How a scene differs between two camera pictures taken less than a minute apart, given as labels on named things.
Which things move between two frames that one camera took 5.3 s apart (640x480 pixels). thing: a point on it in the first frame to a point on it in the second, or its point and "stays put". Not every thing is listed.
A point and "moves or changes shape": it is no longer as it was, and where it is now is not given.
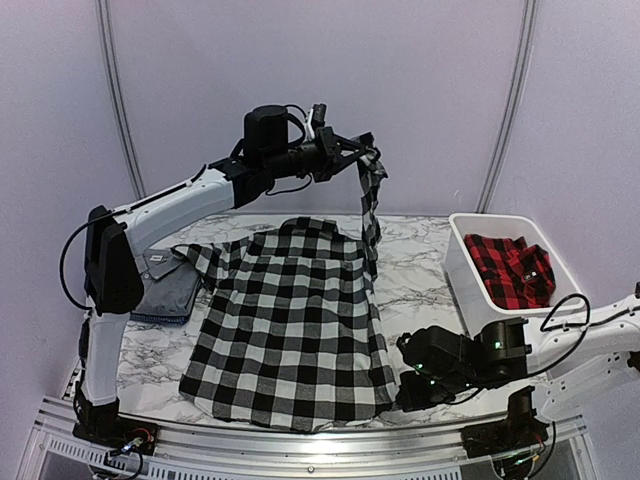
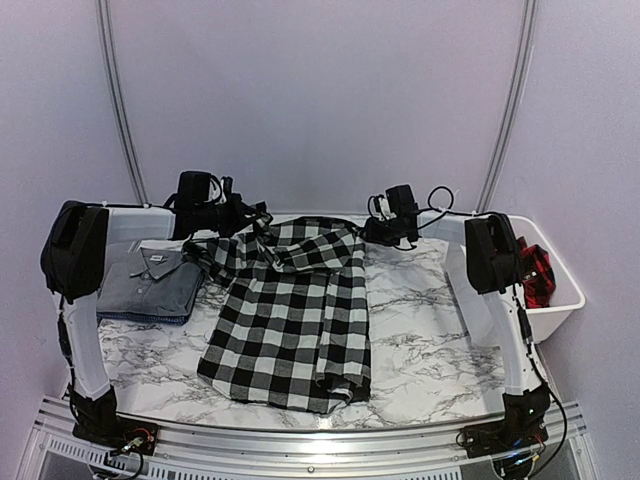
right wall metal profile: [513, 111] stays put
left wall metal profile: [118, 96] stays put
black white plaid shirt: [287, 331] moves or changes shape
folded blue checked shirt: [163, 319] stays put
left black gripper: [333, 160] to [238, 209]
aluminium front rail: [183, 452] stays put
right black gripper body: [435, 393] to [385, 235]
